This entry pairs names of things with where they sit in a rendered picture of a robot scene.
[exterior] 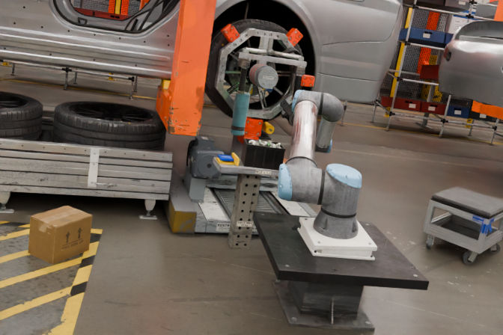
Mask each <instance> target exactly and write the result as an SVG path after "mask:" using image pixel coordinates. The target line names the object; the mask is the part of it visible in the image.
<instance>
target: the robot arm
mask: <svg viewBox="0 0 503 335"><path fill-rule="evenodd" d="M280 106H281V107H282V108H283V109H284V110H282V112H281V116H282V117H283V118H286V119H287V120H288V123H289V124H290V125H291V126H293V132H292V139H291V145H290V158H289V159H288V160H287V161H286V162H285V164H281V165H280V167H279V172H278V197H279V198H280V199H282V200H287V201H293V202H300V203H310V204H316V205H321V207H320V211H319V212H318V214H317V216H316V218H315V219H314V224H313V228H314V229H315V230H316V231H317V232H318V233H319V234H321V235H323V236H326V237H329V238H332V239H352V238H355V237H356V236H357V235H358V231H359V227H358V223H357V219H356V212H357V208H358V203H359V195H360V191H361V187H362V175H361V174H360V173H359V172H358V171H357V170H356V169H354V168H352V167H349V166H346V165H340V164H330V165H328V166H327V167H326V170H325V169H319V168H318V166H317V163H316V162H315V161H314V154H315V151H316V152H322V153H329V152H330V151H331V148H332V136H333V133H334V131H335V127H336V124H337V122H338V121H339V120H340V119H341V118H342V116H343V113H344V107H343V105H342V103H341V101H340V100H339V99H338V98H336V97H335V96H333V95H331V94H329V93H321V92H314V91H307V90H297V91H296V92H295V95H294V98H293V104H292V107H291V106H290V105H289V103H288V102H287V101H286V100H283V101H282V102H280ZM317 115H320V116H322V119H321V122H320V127H319V130H318V133H317V137H316V129H317Z"/></svg>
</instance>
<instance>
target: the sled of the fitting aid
mask: <svg viewBox="0 0 503 335"><path fill-rule="evenodd" d="M237 177H238V175H236V174H226V173H222V175H221V177H220V179H208V181H207V182H206V187H211V188H234V189H236V185H237ZM259 191H278V179H277V178H276V177H275V176H271V177H268V176H262V177H261V181H260V189H259Z"/></svg>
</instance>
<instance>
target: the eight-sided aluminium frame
mask: <svg viewBox="0 0 503 335"><path fill-rule="evenodd" d="M251 36H257V37H260V36H262V37H266V38H270V37H271V38H274V39H276V40H279V41H280V42H281V44H282V46H283V47H284V48H285V50H286V49H288V48H290V47H293V45H292V43H291V42H290V41H289V40H288V37H287V36H286V34H282V33H279V32H278V33H277V32H272V31H263V30H258V29H255V28H247V29H246V30H245V31H244V32H243V33H241V34H240V37H239V38H237V39H236V40H235V41H234V42H232V43H228V44H227V45H226V46H224V47H222V49H220V50H219V59H218V65H217V71H216V80H215V88H216V89H217V91H218V92H219V93H220V94H221V96H222V97H223V99H224V100H225V101H226V103H227V104H228V105H229V106H230V108H231V109H232V111H234V100H233V99H232V97H231V96H230V94H229V93H228V92H227V91H226V90H225V88H224V87H223V83H224V77H225V68H226V62H227V56H228V54H229V53H230V52H232V51H233V50H235V48H237V47H238V46H239V45H241V44H242V43H243V42H245V41H246V40H247V39H249V38H250V37H251ZM296 76H297V75H296V74H293V78H292V82H291V87H290V93H289V94H288V95H286V96H285V97H284V98H283V99H281V100H280V101H279V102H277V103H276V104H275V105H274V106H273V107H271V108H270V109H269V110H268V111H260V110H253V109H249V110H248V114H247V117H257V118H264V119H272V118H273V117H274V116H275V115H277V114H278V113H279V112H280V111H282V110H283V108H282V107H281V106H280V102H282V101H283V100H286V101H287V102H288V103H289V104H291V103H292V102H293V100H292V99H291V98H292V96H293V90H294V85H295V81H296Z"/></svg>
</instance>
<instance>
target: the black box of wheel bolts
mask: <svg viewBox="0 0 503 335"><path fill-rule="evenodd" d="M243 140H244V141H243V150H242V155H241V161H242V163H243V166H244V167H251V168H263V169H270V170H279V167H280V165H281V164H283V161H284V152H285V150H286V149H285V148H284V146H283V145H282V144H281V143H279V142H272V141H262V140H255V139H248V138H244V139H243Z"/></svg>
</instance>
